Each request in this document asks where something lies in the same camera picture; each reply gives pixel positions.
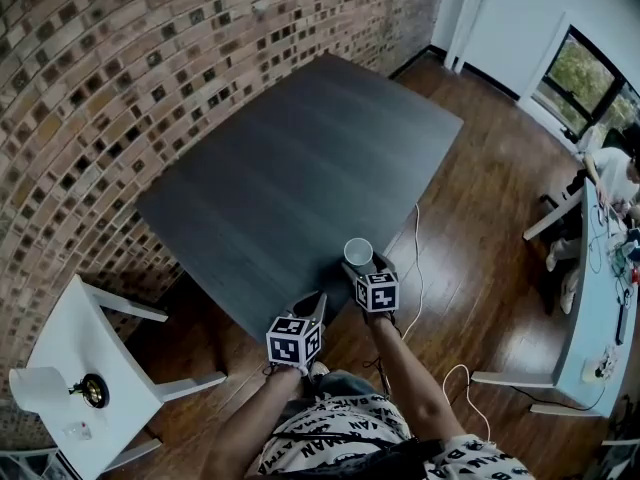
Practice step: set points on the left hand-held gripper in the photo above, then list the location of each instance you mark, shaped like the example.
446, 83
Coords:
292, 340

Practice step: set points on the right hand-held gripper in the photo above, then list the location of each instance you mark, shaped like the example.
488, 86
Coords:
378, 294

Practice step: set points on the white paper cup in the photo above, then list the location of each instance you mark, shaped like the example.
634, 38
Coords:
358, 252

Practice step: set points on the dark wooden table surface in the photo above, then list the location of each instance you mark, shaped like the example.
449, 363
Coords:
280, 168

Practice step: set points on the white shade lamp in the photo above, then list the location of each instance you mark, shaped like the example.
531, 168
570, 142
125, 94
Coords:
40, 390

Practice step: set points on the person's left forearm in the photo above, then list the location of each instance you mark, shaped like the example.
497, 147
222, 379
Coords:
250, 418

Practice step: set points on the person's right forearm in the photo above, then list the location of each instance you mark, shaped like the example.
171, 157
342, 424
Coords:
410, 383

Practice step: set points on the person's shoe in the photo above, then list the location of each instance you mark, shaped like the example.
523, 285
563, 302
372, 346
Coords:
318, 370

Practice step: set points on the person's denim shorts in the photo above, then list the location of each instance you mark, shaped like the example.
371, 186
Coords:
345, 384

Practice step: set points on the person's white printed shirt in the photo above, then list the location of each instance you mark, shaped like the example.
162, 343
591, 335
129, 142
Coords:
350, 428

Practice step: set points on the white side table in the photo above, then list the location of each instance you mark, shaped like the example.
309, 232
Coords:
100, 348

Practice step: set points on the long white desk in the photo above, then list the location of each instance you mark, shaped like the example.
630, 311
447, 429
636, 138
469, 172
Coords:
585, 318

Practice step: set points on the black flat device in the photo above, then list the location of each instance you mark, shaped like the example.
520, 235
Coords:
622, 325

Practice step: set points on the small clear plastic box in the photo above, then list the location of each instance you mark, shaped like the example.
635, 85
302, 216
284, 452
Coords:
78, 430

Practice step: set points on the black framed window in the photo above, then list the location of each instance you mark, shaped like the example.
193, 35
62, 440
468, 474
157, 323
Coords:
585, 78

